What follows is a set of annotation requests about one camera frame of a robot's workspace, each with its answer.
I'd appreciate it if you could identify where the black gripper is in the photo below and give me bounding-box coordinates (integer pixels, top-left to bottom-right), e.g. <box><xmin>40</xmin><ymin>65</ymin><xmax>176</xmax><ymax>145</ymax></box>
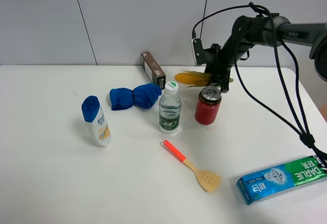
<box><xmin>204</xmin><ymin>43</ymin><xmax>235</xmax><ymax>93</ymax></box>

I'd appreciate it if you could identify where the yellow toy corn cob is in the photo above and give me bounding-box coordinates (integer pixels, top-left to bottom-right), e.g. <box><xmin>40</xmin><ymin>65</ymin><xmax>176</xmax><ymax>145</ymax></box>
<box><xmin>174</xmin><ymin>71</ymin><xmax>220</xmax><ymax>88</ymax></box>

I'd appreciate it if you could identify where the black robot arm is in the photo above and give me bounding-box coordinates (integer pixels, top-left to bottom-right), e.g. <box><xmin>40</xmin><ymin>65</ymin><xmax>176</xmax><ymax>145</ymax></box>
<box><xmin>194</xmin><ymin>14</ymin><xmax>326</xmax><ymax>92</ymax></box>

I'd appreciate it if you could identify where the red soda can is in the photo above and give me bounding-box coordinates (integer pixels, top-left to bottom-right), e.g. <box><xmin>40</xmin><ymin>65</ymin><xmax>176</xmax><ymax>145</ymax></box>
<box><xmin>195</xmin><ymin>86</ymin><xmax>222</xmax><ymax>125</ymax></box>

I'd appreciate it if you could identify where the clear water bottle green label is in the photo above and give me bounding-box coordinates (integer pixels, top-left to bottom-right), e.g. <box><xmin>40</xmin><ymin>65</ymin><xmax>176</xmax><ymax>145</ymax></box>
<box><xmin>159</xmin><ymin>81</ymin><xmax>181</xmax><ymax>135</ymax></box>

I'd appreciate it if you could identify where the brown cardboard box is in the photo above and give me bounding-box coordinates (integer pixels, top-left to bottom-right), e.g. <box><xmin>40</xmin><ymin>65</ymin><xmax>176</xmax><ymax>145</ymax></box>
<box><xmin>141</xmin><ymin>52</ymin><xmax>166</xmax><ymax>89</ymax></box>

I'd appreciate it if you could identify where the blue cloth bundle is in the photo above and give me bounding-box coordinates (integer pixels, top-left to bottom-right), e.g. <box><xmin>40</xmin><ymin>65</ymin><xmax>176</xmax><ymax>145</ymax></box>
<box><xmin>109</xmin><ymin>83</ymin><xmax>162</xmax><ymax>111</ymax></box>

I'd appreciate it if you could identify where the blue green toothpaste box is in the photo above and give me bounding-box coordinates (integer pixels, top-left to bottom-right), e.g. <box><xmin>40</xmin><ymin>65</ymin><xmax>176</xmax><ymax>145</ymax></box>
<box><xmin>237</xmin><ymin>155</ymin><xmax>326</xmax><ymax>205</ymax></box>

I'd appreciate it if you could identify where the white blue shampoo bottle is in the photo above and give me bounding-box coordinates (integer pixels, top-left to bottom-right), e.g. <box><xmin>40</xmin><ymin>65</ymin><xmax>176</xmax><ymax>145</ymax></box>
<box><xmin>81</xmin><ymin>95</ymin><xmax>111</xmax><ymax>147</ymax></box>

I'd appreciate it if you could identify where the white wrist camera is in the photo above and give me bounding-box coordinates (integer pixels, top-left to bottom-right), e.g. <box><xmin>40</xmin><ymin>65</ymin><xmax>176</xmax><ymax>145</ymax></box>
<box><xmin>192</xmin><ymin>38</ymin><xmax>204</xmax><ymax>66</ymax></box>

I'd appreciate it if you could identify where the orange handled wooden spatula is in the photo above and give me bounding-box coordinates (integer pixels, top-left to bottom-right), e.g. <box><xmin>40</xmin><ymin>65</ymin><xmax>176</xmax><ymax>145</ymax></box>
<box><xmin>163</xmin><ymin>140</ymin><xmax>221</xmax><ymax>192</ymax></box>

